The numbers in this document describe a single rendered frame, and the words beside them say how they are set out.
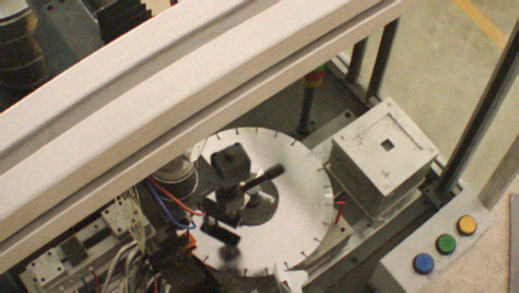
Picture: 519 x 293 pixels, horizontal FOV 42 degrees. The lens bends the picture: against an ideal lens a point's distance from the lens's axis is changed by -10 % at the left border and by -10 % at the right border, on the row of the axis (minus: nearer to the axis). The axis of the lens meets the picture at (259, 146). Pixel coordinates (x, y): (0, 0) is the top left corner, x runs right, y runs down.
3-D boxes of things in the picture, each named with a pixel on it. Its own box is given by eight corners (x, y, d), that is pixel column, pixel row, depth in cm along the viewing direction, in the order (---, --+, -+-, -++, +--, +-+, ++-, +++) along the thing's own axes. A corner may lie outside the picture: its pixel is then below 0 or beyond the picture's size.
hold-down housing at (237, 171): (237, 186, 136) (238, 131, 119) (249, 207, 134) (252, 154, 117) (210, 199, 134) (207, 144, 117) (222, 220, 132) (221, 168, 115)
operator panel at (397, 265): (449, 212, 170) (467, 185, 157) (477, 244, 166) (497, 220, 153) (366, 282, 161) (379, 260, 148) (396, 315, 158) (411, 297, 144)
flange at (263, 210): (273, 229, 145) (274, 224, 143) (218, 219, 146) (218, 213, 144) (283, 180, 151) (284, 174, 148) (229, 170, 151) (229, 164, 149)
